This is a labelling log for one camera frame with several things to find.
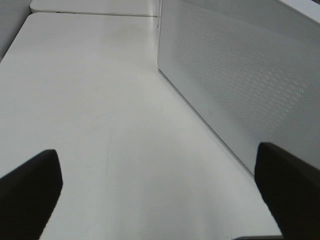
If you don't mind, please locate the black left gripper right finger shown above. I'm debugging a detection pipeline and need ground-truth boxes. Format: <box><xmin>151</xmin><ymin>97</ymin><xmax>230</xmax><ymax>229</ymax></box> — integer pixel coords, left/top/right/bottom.
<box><xmin>254</xmin><ymin>142</ymin><xmax>320</xmax><ymax>240</ymax></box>

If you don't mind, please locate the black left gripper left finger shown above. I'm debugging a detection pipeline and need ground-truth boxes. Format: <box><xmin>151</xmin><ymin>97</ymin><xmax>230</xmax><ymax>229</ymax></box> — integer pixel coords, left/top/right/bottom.
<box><xmin>0</xmin><ymin>149</ymin><xmax>63</xmax><ymax>240</ymax></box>

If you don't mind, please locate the white microwave door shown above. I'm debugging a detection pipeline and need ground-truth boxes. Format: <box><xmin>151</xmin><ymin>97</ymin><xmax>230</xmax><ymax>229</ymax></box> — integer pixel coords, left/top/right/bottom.
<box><xmin>157</xmin><ymin>0</ymin><xmax>320</xmax><ymax>170</ymax></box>

